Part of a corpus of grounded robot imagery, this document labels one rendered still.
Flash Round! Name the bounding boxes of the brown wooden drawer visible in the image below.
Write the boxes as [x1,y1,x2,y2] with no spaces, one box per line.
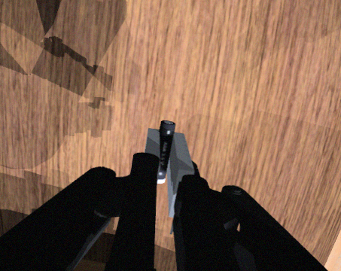
[73,262,105,271]

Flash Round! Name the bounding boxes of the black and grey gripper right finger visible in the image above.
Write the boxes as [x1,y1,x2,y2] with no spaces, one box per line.
[167,132,328,271]

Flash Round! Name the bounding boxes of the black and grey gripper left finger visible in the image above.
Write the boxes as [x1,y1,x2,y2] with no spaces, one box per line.
[0,128,160,271]

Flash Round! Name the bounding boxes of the black aaa battery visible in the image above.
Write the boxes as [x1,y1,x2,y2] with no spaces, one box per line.
[158,120,175,183]

